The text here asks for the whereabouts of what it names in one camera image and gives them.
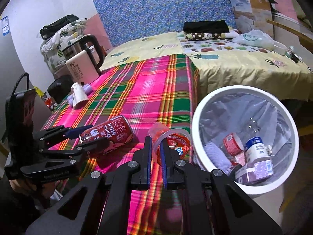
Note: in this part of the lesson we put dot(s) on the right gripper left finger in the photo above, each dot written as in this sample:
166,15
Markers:
100,203

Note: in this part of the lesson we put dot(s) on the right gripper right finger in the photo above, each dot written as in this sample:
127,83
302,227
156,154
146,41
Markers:
212,202

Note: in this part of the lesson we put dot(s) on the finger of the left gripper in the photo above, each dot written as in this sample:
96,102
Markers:
52,136
80,151

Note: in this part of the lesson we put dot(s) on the red milk drink can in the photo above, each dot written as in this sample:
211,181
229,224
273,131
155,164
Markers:
108,136

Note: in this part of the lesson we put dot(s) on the white paper bag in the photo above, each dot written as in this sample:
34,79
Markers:
79,97

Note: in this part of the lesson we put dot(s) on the purple white carton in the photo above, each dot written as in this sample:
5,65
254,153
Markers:
252,173

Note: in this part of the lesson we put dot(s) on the red paper cup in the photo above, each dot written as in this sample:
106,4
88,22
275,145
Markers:
233,144

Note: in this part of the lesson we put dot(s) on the white purple yogurt cup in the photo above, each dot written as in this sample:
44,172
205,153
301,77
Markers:
255,149

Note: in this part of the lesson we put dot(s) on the clear plastic cup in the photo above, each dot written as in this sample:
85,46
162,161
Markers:
178,139

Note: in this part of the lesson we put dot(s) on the white trash bin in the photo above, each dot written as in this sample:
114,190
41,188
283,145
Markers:
248,112

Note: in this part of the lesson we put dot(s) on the left hand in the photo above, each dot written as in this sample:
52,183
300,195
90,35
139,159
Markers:
25,187

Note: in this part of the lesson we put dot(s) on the red toy box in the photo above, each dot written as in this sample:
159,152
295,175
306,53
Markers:
51,104

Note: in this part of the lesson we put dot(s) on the black suitcase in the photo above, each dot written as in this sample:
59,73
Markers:
60,88

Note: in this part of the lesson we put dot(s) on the pink electric kettle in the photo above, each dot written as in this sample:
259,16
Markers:
84,58

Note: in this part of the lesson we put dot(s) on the pineapple print fabric bundle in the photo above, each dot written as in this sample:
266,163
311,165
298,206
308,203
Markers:
52,48

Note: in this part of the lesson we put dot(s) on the pink plaid tablecloth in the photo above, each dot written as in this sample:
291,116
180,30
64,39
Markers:
161,89

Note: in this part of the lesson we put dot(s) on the black clothes on top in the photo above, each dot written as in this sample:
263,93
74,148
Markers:
49,30

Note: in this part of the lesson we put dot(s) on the yellow pineapple bed sheet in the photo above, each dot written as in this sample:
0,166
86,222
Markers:
271,72

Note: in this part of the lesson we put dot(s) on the fruit print sheet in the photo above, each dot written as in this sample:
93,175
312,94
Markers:
215,45

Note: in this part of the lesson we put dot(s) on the blue patterned headboard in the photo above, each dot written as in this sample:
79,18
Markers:
126,20

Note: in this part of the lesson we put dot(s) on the polka dot brown cloth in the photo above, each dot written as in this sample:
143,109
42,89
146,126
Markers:
205,36

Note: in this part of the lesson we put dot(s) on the small bottle on bed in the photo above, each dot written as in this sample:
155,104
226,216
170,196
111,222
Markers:
290,52

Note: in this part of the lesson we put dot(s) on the white plastic bag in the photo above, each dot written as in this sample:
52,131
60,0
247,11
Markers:
255,38

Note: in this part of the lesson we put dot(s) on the black folded cloth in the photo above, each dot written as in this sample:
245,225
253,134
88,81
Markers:
218,26

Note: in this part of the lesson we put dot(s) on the cardboard box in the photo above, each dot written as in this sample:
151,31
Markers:
253,15

